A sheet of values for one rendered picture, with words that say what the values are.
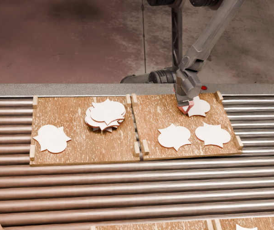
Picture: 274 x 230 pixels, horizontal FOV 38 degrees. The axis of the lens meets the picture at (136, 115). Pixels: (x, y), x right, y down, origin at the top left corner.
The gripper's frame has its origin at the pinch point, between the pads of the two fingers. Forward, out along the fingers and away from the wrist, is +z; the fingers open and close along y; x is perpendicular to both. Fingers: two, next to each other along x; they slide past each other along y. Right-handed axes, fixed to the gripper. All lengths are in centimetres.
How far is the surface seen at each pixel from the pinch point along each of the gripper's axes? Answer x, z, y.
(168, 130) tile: -9.5, -1.7, 13.5
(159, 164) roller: -15.8, -0.6, 28.2
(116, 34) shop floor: -24, 95, -185
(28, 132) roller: -65, -10, 8
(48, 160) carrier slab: -56, -11, 25
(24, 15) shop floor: -105, 78, -214
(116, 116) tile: -28.9, -10.9, 9.2
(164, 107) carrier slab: -8.4, -0.2, -0.8
